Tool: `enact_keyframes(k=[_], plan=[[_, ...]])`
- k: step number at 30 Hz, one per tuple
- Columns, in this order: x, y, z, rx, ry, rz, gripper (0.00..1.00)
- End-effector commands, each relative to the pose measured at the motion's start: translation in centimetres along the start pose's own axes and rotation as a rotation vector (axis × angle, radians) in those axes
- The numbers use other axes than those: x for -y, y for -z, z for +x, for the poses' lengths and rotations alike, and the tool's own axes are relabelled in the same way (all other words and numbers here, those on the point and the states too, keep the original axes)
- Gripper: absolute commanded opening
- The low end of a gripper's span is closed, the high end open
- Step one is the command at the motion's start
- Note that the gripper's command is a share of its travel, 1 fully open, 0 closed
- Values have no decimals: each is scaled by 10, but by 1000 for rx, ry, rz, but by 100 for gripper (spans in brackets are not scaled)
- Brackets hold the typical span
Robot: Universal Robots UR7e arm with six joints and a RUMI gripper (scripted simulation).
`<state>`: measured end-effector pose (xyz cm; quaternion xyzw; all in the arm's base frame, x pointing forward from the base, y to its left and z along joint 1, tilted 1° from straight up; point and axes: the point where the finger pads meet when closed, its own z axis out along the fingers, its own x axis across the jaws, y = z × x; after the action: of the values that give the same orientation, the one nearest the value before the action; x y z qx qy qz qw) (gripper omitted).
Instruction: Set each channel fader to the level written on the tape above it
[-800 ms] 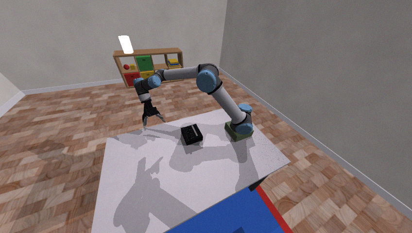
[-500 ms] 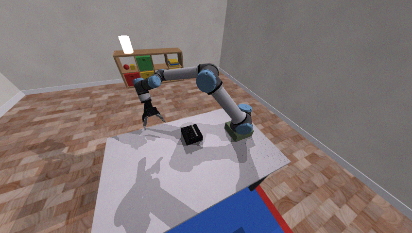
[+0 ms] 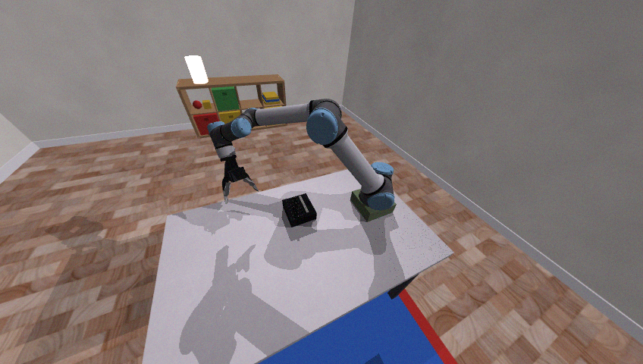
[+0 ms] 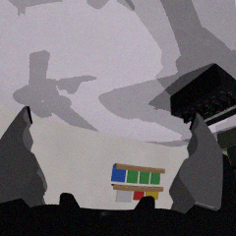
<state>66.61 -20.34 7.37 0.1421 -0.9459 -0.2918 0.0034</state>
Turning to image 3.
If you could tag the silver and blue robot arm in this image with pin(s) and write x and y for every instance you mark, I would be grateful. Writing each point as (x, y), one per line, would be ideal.
(324, 126)

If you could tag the black lighting desk panel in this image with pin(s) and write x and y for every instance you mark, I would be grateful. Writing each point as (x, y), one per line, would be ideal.
(299, 209)

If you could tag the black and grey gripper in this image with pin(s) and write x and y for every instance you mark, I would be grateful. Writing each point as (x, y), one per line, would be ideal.
(238, 173)

